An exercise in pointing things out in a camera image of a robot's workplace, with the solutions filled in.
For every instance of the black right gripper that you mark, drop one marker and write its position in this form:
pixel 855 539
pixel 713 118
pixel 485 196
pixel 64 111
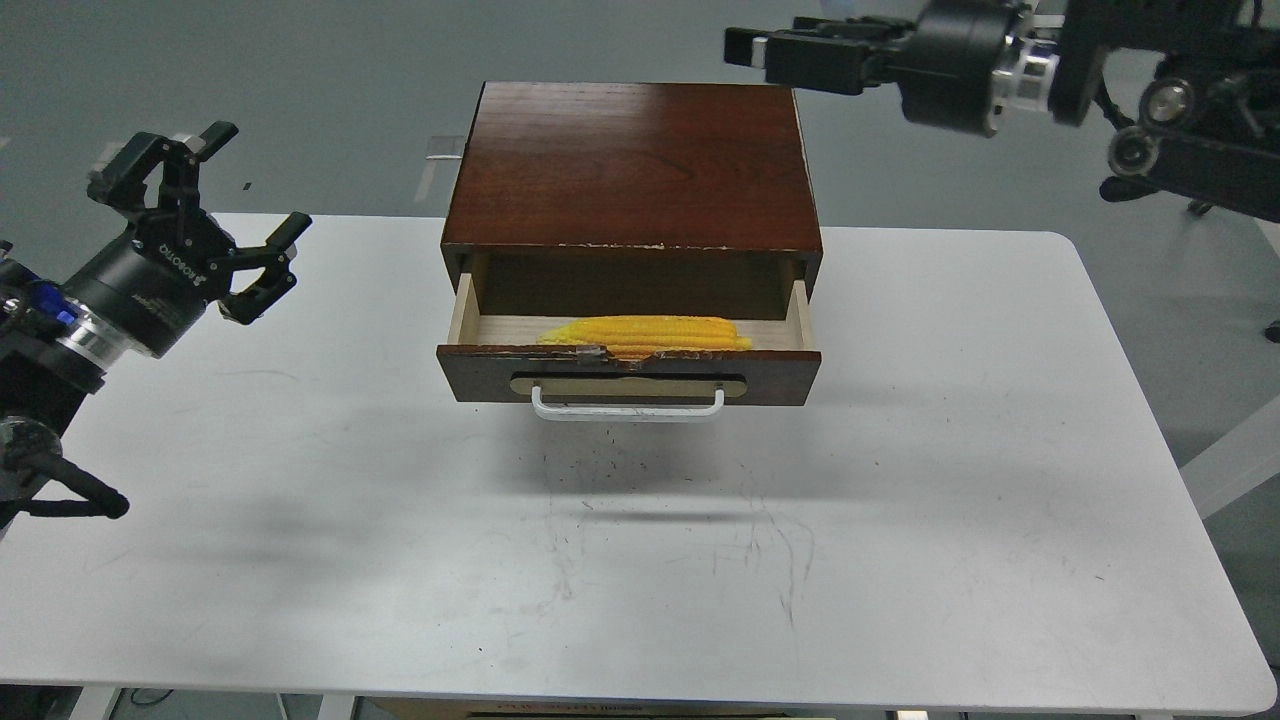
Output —
pixel 961 62

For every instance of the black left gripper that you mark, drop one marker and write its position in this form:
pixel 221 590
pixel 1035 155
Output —
pixel 152 182

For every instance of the wooden drawer with white handle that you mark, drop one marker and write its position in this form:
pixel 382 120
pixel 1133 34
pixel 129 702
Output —
pixel 496 359

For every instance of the yellow corn cob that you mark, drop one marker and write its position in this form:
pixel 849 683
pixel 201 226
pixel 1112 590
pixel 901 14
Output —
pixel 639 336

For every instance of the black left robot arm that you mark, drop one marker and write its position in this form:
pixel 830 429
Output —
pixel 54 354

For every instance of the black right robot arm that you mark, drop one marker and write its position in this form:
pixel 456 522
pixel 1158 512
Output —
pixel 1190 87

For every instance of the dark wooden cabinet box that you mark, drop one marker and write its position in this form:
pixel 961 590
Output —
pixel 633 166

